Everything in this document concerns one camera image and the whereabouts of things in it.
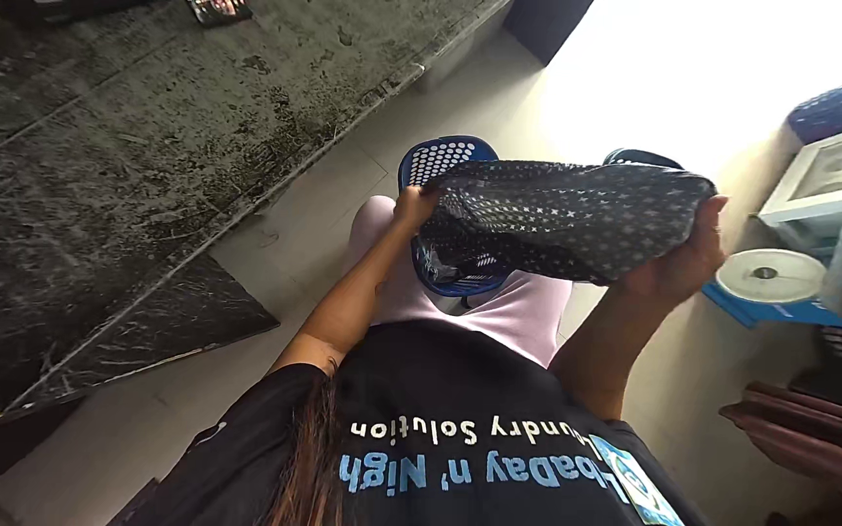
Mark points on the person's left hand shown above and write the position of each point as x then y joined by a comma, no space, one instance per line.
412,209

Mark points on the person's right hand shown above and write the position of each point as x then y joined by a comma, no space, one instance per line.
684,267

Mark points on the person's left fingers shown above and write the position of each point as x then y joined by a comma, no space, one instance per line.
427,196

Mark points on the person's right fingers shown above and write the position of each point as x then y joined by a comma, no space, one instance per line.
710,215

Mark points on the dark star-print cloth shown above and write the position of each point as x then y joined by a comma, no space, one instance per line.
574,219

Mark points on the person's left forearm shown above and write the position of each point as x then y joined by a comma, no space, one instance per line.
348,303

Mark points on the person's right forearm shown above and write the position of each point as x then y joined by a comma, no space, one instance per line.
607,343

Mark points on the blue plastic basket, round holes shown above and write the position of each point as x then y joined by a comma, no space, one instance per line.
408,166

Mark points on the white round lid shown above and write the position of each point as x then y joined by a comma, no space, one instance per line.
746,276

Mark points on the pile of dark clothes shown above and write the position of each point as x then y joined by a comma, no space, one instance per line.
457,264

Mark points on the white framed drawer cabinet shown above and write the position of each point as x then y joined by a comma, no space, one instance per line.
794,191

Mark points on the dark blue rounded object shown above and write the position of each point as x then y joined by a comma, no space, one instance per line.
644,155

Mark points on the light blue flat box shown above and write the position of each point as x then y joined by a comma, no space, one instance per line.
779,313

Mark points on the person's legs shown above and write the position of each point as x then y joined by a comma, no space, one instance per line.
520,310

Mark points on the person's body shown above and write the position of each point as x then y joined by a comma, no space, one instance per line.
450,394

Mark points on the dark blue pillar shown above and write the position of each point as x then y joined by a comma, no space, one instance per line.
544,29

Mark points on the black marbled table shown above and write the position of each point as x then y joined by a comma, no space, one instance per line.
158,139

